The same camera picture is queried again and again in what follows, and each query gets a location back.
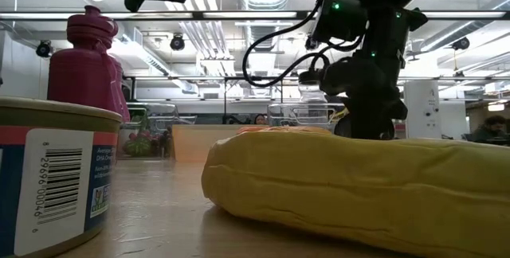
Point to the black background rig frame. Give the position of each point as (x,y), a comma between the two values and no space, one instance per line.
(253,77)

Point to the magenta squeeze bottle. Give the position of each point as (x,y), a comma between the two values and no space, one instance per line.
(87,83)

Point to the black ceiling spotlight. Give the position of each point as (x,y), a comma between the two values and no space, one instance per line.
(461,43)
(311,44)
(177,42)
(44,49)

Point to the clear bottle black cap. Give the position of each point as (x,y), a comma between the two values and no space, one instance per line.
(312,94)

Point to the black overhead frame bar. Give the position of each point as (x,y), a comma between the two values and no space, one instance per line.
(197,15)

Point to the white pillar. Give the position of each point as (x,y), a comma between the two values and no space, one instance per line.
(422,106)

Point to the person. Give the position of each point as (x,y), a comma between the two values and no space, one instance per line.
(492,130)
(261,119)

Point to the yellow banana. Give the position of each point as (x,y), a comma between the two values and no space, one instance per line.
(338,194)

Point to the orange carrot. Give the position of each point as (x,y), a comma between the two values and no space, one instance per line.
(287,130)

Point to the tin can blue label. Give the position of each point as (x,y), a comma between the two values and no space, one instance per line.
(52,194)

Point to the dark grape bunch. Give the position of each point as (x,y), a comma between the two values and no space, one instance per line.
(166,142)

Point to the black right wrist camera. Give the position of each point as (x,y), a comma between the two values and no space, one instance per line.
(338,15)

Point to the red grape bunch with leaf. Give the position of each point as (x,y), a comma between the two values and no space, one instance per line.
(139,146)

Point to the green striped-leaf plant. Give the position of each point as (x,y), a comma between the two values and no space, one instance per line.
(140,120)

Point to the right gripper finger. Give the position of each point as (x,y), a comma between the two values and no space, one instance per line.
(372,124)
(342,128)

